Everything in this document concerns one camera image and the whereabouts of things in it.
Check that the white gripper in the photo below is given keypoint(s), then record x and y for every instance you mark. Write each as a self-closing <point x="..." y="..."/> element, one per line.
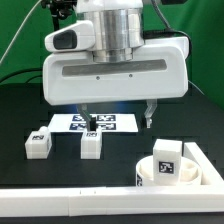
<point x="158" y="70"/>

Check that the white round stool seat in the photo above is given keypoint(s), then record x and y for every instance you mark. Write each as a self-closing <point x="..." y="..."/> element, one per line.
<point x="190" y="173"/>

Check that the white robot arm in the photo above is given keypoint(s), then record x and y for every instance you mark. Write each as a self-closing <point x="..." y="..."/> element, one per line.
<point x="106" y="56"/>

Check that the white marker sheet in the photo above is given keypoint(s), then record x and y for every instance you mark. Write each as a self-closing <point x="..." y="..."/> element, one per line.
<point x="106" y="122"/>

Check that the white L-shaped fence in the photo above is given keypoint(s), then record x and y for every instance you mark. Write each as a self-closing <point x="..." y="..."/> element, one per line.
<point x="206" y="197"/>

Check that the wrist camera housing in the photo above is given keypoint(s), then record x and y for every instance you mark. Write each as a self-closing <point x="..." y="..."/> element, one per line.
<point x="76" y="37"/>

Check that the black camera stand pole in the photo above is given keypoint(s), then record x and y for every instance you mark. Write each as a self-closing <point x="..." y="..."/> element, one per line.
<point x="59" y="9"/>

